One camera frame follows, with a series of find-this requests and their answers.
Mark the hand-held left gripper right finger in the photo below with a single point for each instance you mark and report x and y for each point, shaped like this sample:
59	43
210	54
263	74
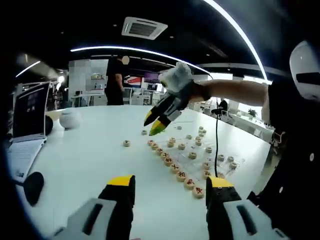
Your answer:
220	202

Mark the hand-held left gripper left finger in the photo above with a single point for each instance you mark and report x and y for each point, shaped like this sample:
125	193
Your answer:
117	200

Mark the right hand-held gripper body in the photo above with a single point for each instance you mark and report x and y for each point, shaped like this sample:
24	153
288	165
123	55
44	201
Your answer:
178	80

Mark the transparent chessboard sheet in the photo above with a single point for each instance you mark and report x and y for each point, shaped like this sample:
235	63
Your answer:
195	155

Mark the group of wooden chess pieces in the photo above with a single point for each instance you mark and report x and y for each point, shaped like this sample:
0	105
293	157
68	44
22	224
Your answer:
175	167

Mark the purple monitor screen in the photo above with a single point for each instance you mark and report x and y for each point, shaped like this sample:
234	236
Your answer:
152	77

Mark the ceiling air conditioner unit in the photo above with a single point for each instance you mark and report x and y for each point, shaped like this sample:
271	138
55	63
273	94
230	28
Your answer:
143	28

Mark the curved ceiling light strip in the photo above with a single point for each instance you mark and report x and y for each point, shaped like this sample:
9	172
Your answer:
120	48

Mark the long curved ceiling light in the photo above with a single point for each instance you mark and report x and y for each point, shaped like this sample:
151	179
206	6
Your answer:
240	30

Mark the potted green plant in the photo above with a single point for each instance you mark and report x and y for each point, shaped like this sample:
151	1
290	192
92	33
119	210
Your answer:
252	113

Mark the black computer mouse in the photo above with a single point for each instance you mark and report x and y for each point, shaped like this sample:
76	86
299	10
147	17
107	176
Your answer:
34	188

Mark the white ribbed round object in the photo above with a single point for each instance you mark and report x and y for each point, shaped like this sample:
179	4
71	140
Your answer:
70	120

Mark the black round object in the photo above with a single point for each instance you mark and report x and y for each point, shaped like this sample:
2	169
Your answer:
49	125

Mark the beige round mat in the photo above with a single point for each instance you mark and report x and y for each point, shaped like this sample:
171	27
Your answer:
53	114

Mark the white laptop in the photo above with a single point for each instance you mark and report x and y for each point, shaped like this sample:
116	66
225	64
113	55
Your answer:
27	120

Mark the white worn device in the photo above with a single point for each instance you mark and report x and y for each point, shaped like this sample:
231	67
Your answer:
306	70

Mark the short ceiling light strip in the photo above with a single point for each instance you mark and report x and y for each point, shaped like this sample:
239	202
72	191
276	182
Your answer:
27	68

